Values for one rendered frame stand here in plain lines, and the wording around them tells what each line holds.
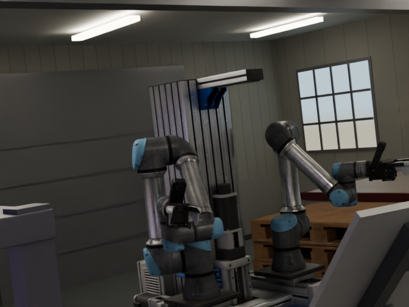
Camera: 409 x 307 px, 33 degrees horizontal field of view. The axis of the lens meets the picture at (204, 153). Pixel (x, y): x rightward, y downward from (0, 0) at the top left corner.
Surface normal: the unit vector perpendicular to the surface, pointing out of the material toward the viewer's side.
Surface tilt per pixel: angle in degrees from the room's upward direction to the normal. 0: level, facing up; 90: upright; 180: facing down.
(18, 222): 90
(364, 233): 132
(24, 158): 90
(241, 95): 90
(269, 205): 90
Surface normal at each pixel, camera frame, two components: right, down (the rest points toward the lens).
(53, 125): 0.62, -0.04
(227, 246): -0.77, 0.11
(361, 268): 0.40, 0.66
